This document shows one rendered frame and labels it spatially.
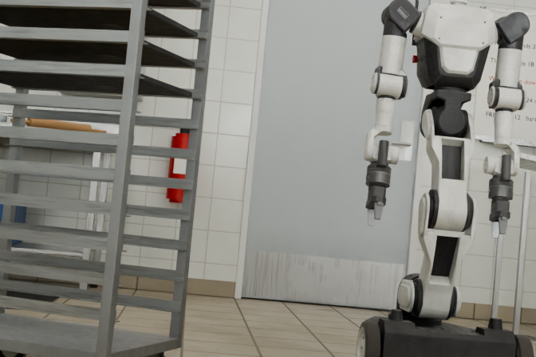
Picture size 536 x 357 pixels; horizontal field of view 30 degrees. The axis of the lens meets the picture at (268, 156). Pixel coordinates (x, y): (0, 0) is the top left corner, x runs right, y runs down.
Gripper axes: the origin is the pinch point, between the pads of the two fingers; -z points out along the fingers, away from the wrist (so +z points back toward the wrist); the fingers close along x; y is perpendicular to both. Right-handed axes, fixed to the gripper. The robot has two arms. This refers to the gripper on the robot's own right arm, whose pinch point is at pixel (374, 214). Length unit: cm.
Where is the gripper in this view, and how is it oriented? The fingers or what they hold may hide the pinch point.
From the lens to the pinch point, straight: 362.2
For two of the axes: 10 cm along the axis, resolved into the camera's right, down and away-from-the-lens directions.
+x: 1.2, -2.7, -9.5
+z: 1.3, -9.5, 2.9
